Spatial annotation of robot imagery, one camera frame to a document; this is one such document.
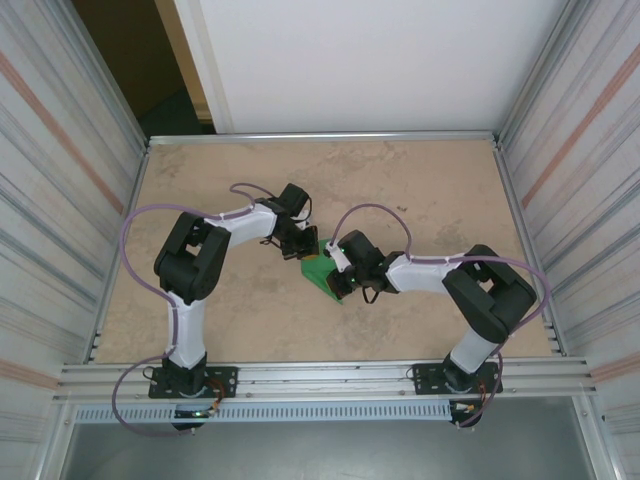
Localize long aluminium mounting rail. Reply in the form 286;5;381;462
52;355;600;404

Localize green paper sheet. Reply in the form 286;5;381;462
299;237;359;305

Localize white door frame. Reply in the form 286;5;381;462
154;0;235;135

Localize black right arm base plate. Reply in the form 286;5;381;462
412;362;501;396

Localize grey metal sheet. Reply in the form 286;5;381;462
59;422;596;480

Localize slotted grey cable duct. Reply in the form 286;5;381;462
73;402;454;425

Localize corrugated enclosure side panel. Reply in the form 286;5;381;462
0;0;150;446
499;0;640;451

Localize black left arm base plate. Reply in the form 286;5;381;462
147;364;239;401

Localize aluminium table edge rail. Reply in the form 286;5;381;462
146;130;502;148
88;142;152;365
492;139;569;357

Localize red orange base wires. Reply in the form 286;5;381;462
462;379;494;417
205;379;227;417

